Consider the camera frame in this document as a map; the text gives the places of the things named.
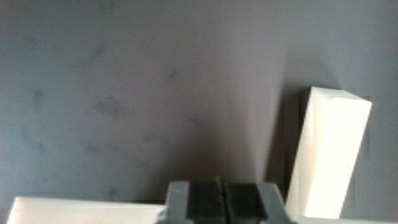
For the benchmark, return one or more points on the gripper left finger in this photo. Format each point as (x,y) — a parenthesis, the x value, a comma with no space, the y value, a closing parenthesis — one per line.
(194,205)

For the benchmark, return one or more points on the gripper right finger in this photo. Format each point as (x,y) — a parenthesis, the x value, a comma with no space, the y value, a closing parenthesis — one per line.
(254,204)

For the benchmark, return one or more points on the small white tagged block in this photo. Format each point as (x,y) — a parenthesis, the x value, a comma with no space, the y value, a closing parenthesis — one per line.
(64,211)

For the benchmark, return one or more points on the white U-shaped border frame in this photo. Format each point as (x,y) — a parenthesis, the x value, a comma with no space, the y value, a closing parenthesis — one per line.
(330,138)

